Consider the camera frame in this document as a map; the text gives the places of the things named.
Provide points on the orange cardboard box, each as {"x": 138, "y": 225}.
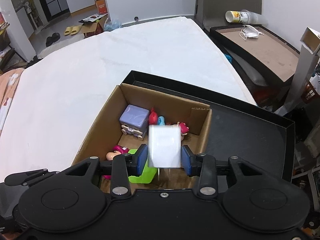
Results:
{"x": 101, "y": 6}

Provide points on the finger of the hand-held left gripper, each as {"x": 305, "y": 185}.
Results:
{"x": 32, "y": 176}

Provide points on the black shoes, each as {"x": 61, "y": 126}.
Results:
{"x": 52, "y": 39}

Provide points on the pink floral blanket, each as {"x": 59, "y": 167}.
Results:
{"x": 10, "y": 92}

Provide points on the purple cube toy figure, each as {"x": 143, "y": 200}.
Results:
{"x": 133, "y": 118}

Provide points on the yellow slipper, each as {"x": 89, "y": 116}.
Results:
{"x": 76, "y": 29}
{"x": 68, "y": 31}

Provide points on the green toy block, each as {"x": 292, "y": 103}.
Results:
{"x": 143, "y": 176}

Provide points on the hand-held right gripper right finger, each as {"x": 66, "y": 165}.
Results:
{"x": 186, "y": 161}

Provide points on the black bedside table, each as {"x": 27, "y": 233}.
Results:
{"x": 262, "y": 52}

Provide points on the open cardboard box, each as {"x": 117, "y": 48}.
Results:
{"x": 91, "y": 27}

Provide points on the blue plastic bag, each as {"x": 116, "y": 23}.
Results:
{"x": 112, "y": 25}

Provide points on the red toy figure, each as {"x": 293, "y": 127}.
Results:
{"x": 153, "y": 117}

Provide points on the blue toy figure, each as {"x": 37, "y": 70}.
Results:
{"x": 161, "y": 120}

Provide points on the white shelf unit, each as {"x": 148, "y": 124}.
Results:
{"x": 303, "y": 72}

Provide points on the pink-haired pigtail figure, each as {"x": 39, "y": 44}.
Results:
{"x": 183, "y": 128}

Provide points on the white charger plug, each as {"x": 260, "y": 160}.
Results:
{"x": 165, "y": 147}

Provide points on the white face mask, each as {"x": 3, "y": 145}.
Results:
{"x": 250, "y": 33}

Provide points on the small white-edged cardboard box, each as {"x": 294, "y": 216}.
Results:
{"x": 310, "y": 38}

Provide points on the pink-haired doll figure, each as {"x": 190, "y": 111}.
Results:
{"x": 120, "y": 151}

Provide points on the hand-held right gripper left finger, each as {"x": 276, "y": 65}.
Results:
{"x": 142, "y": 158}

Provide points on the brown cardboard box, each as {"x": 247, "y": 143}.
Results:
{"x": 200, "y": 125}

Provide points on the black tray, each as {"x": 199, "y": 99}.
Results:
{"x": 237, "y": 135}

